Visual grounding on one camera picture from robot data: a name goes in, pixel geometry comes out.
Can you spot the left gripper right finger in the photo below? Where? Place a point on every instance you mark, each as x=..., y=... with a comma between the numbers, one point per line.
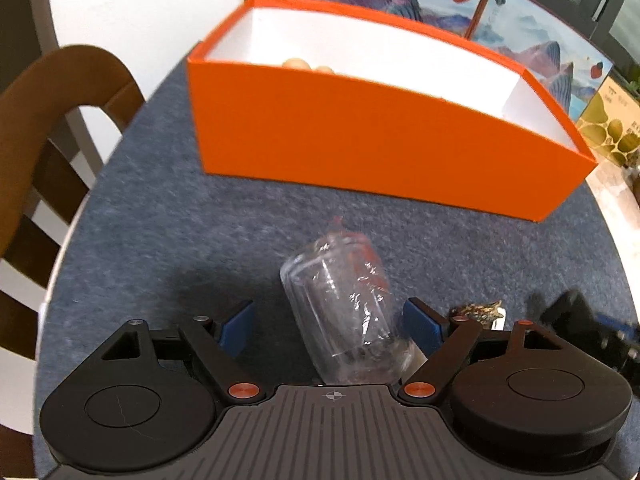
x=446, y=345

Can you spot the green plant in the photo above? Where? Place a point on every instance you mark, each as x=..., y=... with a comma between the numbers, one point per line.
x=631, y=77

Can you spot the right mountain picture box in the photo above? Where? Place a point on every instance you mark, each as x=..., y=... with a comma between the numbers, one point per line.
x=564, y=62

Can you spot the small cat figurine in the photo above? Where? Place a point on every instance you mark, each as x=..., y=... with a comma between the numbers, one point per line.
x=491, y=316

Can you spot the brown gourd ornament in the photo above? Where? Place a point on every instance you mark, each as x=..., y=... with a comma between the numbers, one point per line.
x=299, y=64

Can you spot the orange cardboard box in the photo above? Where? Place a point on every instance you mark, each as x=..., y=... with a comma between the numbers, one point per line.
x=410, y=111

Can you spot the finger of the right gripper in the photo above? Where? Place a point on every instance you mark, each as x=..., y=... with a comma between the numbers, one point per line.
x=626, y=333
x=572, y=318

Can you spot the clear plastic cup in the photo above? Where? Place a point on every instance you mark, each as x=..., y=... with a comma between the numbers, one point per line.
x=343, y=307

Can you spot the gold gift box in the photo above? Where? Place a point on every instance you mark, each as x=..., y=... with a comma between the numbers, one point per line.
x=610, y=124

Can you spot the grey felt mat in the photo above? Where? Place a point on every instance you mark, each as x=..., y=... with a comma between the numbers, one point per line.
x=159, y=242

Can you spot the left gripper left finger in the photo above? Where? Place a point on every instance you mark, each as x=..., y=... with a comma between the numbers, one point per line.
x=213, y=344

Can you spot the brown wooden chair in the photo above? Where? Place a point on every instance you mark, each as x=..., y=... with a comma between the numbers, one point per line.
x=32, y=166

